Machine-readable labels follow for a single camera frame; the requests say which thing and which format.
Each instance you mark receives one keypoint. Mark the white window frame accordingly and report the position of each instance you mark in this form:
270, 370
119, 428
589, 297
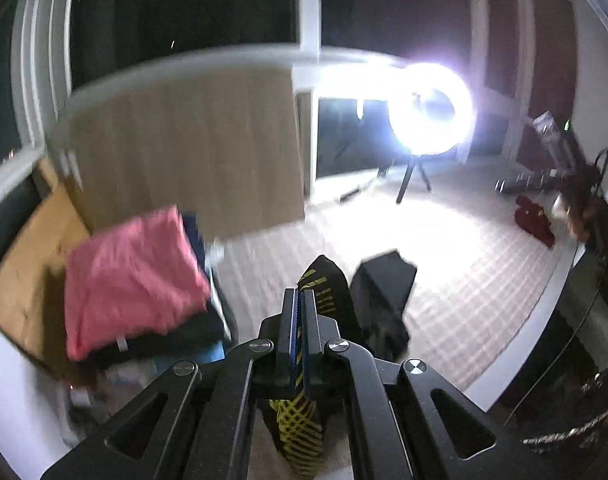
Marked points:
309, 25

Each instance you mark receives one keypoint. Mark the pink folded cloth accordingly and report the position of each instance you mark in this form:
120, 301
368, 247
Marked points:
133, 280

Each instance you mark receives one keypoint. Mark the dark red cloth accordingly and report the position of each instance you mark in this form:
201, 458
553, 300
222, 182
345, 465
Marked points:
534, 220

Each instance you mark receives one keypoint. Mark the blue cloth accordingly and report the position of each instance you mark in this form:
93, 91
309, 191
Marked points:
193, 355

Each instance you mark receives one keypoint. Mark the person's black tweed clothing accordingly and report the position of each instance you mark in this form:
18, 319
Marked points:
579, 425

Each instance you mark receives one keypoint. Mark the wooden board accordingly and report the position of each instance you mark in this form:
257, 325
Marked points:
193, 150

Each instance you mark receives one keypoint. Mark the plaid bed blanket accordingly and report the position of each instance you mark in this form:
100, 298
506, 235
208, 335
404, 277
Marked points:
464, 270

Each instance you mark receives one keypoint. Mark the brown cardboard box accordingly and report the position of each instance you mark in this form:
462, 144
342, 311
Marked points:
28, 280

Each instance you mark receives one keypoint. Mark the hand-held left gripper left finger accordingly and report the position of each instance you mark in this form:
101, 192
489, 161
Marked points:
290, 345

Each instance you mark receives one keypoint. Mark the black yellow striped shorts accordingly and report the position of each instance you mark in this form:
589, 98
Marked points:
296, 425

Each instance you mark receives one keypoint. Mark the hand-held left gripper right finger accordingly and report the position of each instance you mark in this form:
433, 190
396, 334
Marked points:
309, 350

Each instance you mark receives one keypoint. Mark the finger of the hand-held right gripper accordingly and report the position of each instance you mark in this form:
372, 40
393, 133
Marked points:
526, 182

